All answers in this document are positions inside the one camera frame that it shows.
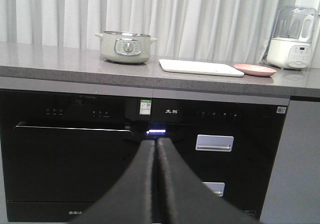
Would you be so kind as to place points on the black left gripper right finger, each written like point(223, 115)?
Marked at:
point(184, 199)

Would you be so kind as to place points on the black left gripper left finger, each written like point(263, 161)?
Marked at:
point(129, 201)

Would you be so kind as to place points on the pink round plate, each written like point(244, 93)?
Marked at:
point(255, 70)

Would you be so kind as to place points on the cream bear serving tray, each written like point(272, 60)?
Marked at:
point(201, 68)

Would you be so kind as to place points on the black drawer sterilizer cabinet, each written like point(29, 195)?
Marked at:
point(246, 170)

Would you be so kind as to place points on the black built-in dishwasher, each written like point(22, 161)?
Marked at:
point(62, 151)

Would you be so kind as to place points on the grey cabinet door panel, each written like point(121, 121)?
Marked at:
point(293, 194)

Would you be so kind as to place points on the green electric cooking pot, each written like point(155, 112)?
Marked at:
point(125, 47)

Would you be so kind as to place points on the grey stone countertop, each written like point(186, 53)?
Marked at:
point(73, 65)

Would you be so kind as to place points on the white pleated curtain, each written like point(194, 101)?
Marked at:
point(216, 30)

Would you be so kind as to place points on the silver lower drawer handle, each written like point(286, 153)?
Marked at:
point(216, 187)

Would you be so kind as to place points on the silver drawer handle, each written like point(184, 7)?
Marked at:
point(214, 143)
point(216, 187)

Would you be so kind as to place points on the silver upper drawer handle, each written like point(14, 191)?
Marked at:
point(214, 143)

